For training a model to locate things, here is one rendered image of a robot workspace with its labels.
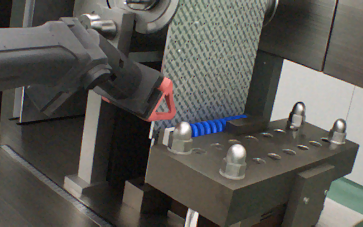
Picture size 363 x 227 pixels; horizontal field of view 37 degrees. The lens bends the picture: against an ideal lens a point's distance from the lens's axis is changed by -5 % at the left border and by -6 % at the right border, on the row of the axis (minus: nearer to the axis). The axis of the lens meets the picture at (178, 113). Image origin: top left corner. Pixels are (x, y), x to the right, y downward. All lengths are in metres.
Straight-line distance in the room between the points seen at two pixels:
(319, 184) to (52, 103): 0.45
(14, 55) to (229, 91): 0.57
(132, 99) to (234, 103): 0.29
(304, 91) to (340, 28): 2.77
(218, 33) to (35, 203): 0.41
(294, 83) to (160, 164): 3.05
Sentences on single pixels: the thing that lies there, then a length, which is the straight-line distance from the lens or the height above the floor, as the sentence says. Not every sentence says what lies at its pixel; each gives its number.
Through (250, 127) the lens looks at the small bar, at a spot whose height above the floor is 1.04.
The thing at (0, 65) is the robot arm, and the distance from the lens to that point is 0.51.
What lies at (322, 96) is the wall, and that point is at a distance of 3.76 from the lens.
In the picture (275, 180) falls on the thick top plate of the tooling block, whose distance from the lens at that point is 0.85.
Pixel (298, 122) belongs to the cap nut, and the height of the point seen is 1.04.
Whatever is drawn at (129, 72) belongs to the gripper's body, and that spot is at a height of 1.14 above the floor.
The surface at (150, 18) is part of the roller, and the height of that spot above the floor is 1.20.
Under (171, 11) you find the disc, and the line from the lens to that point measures 0.86.
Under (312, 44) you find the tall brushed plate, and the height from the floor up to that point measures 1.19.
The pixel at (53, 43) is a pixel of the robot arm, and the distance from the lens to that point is 0.61.
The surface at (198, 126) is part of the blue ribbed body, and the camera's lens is 0.95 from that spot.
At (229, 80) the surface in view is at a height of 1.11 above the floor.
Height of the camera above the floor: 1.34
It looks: 18 degrees down
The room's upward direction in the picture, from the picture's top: 11 degrees clockwise
